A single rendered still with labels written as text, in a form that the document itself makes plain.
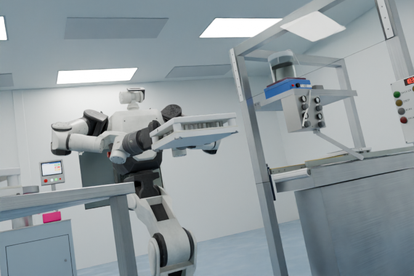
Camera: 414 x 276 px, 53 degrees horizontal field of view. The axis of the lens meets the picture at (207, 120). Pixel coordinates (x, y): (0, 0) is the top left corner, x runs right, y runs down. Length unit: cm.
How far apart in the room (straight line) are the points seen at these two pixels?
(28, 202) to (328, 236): 175
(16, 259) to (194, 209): 385
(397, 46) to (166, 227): 125
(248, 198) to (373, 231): 516
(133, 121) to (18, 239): 239
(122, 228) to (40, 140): 577
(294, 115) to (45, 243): 269
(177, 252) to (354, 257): 118
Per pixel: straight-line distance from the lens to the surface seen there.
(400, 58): 195
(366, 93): 651
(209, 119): 142
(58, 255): 418
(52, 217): 419
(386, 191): 301
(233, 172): 771
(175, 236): 181
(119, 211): 131
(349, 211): 263
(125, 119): 202
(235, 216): 765
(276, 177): 248
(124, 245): 132
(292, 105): 235
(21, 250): 418
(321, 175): 240
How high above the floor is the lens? 75
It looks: 10 degrees up
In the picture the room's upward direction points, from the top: 10 degrees counter-clockwise
